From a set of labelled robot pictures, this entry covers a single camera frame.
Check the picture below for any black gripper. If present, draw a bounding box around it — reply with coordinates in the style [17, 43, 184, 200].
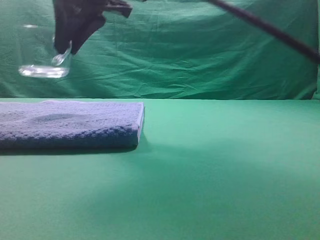
[52, 0, 133, 55]

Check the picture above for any transparent glass cup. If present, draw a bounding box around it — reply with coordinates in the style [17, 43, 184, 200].
[16, 24, 72, 79]

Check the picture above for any blue folded towel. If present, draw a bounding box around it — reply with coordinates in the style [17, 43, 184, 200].
[0, 100, 145, 150]

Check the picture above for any green backdrop cloth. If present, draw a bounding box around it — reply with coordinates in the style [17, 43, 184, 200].
[0, 0, 320, 100]

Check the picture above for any green tablecloth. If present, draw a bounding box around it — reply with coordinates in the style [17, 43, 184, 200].
[0, 99, 320, 240]

